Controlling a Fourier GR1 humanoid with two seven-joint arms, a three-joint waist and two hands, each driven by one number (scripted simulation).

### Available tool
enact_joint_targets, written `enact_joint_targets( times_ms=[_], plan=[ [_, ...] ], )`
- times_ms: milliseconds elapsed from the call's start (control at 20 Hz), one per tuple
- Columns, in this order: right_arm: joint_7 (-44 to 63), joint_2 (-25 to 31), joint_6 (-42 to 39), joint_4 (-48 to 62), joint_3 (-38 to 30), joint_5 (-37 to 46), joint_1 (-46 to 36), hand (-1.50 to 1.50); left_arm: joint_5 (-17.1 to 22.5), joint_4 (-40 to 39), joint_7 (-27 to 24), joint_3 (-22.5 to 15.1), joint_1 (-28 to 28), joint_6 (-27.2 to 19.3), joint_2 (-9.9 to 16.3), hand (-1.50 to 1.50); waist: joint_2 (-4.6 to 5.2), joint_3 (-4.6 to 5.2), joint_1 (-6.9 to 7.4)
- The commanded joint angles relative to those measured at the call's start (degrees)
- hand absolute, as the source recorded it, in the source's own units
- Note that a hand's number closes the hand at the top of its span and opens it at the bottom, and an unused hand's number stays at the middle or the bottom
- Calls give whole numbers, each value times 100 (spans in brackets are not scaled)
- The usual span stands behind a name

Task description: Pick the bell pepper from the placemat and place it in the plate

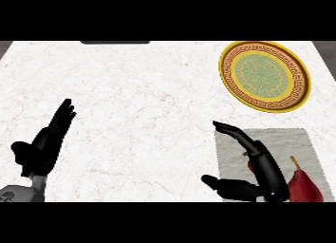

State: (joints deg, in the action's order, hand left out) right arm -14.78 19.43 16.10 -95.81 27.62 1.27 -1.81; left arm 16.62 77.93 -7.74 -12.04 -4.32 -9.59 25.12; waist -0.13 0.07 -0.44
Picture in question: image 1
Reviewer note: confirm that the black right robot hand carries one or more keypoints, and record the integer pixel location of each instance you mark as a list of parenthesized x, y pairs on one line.
[(264, 164)]

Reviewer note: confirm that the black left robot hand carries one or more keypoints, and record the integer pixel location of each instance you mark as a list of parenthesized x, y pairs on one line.
[(43, 148)]

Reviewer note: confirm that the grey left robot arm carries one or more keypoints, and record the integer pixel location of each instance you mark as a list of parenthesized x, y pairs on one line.
[(21, 191)]

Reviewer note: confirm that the grey rectangular placemat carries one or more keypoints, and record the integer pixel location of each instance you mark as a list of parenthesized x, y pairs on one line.
[(288, 148)]

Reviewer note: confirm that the round ornate yellow-rimmed plate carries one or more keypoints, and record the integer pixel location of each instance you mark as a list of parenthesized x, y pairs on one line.
[(264, 76)]

